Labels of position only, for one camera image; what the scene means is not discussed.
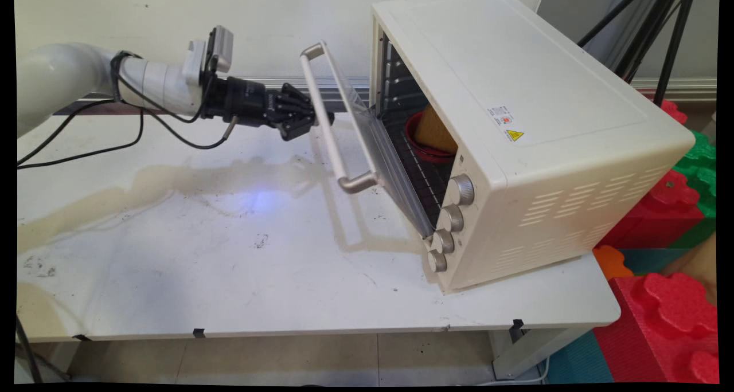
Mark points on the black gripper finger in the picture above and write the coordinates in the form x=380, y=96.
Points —
x=298, y=125
x=298, y=101

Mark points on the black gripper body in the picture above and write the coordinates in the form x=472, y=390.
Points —
x=241, y=101

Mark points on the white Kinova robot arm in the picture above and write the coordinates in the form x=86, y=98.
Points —
x=63, y=77

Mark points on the red bowl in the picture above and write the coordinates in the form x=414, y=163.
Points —
x=421, y=145

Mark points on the metal oven rack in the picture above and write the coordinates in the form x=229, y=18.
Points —
x=421, y=171

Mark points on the yellow-brown bread piece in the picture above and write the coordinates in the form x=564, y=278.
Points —
x=436, y=131

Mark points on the silver oven knob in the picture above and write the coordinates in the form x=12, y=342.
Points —
x=461, y=190
x=453, y=218
x=438, y=261
x=444, y=242

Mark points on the white label sticker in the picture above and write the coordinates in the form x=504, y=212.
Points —
x=500, y=116

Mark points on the yellow warning sticker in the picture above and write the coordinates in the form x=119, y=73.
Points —
x=514, y=135

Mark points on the cream toaster oven body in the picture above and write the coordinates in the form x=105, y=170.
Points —
x=516, y=65

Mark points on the white table leg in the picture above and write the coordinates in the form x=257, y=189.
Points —
x=533, y=352

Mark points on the orange foam piece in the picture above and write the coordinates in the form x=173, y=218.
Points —
x=610, y=261

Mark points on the teal foam mat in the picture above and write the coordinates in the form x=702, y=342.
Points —
x=579, y=360

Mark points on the small red foam piece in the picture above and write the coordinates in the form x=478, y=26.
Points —
x=675, y=112

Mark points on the black tripod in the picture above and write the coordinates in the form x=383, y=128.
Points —
x=674, y=42

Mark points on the green foam block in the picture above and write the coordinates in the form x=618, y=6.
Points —
x=699, y=163

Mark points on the large red foam block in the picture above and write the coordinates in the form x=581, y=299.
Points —
x=659, y=329

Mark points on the aluminium rail along wall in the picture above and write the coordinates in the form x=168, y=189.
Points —
x=332, y=91

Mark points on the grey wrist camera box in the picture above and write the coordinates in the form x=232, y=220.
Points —
x=221, y=45

